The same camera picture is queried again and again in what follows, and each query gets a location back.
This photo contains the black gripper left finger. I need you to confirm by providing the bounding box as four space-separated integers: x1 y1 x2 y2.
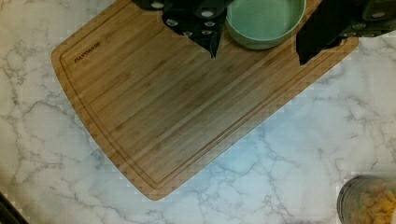
134 0 233 59

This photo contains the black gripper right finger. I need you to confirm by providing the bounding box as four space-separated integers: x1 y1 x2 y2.
296 0 396 65

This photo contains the light green bowl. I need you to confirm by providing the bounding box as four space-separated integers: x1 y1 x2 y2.
225 0 307 50

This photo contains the bamboo cutting board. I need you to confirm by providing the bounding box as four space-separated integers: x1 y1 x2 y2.
51 0 358 201

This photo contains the clear jar of cereal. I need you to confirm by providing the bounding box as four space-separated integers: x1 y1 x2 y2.
336 175 396 224

